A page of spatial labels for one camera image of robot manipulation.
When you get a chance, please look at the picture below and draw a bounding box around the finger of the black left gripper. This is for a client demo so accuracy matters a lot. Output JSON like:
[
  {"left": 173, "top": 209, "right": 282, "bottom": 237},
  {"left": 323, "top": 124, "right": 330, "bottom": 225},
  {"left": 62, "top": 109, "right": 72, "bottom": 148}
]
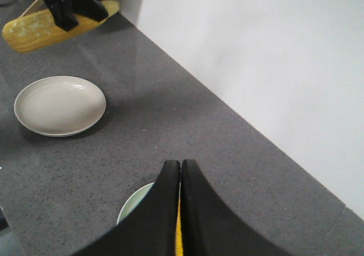
[
  {"left": 43, "top": 0, "right": 78, "bottom": 31},
  {"left": 72, "top": 0, "right": 109, "bottom": 22}
]

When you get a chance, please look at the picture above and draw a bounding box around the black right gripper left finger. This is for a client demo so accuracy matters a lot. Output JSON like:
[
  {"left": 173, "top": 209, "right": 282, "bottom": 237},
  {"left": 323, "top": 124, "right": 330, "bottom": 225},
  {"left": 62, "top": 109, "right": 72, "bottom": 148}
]
[{"left": 74, "top": 160, "right": 180, "bottom": 255}]

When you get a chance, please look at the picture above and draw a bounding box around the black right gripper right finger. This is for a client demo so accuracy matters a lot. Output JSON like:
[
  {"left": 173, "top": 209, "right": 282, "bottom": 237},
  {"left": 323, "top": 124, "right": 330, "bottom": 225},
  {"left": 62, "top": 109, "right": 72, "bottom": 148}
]
[{"left": 180, "top": 159, "right": 289, "bottom": 255}]

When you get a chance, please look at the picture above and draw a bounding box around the yellow corn cob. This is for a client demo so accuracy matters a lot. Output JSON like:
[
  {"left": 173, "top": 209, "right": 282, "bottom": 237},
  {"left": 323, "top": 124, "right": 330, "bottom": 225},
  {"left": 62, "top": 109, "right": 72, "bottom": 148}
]
[{"left": 175, "top": 201, "right": 184, "bottom": 256}]

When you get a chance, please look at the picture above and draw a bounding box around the orange-yellow corn cob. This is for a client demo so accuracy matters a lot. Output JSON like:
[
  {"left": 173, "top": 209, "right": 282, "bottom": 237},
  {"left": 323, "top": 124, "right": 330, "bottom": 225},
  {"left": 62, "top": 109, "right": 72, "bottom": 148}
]
[{"left": 2, "top": 10, "right": 106, "bottom": 53}]

